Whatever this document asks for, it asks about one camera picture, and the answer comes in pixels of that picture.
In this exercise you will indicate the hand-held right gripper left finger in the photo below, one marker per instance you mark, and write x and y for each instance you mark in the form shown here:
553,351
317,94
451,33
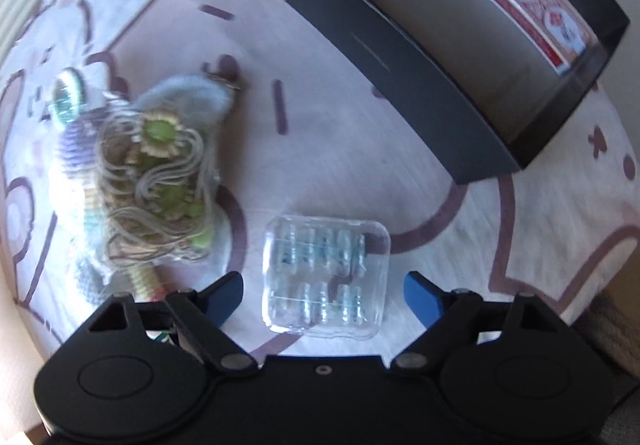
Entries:
225,295

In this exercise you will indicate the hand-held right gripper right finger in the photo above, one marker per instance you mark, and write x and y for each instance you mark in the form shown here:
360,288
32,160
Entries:
425,297

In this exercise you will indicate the clear plastic case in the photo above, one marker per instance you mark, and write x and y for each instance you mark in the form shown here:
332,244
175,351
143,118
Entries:
325,275

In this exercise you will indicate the bagged flower hair clips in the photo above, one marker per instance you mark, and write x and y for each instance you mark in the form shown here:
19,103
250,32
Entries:
150,185

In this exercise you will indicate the pastel crochet bunny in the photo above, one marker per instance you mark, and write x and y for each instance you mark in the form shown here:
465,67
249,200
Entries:
75,160

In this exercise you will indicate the black shallow box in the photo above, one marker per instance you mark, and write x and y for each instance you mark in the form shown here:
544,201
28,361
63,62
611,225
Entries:
400,50

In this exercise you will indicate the red playing card box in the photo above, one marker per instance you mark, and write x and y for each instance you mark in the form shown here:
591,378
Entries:
540,15

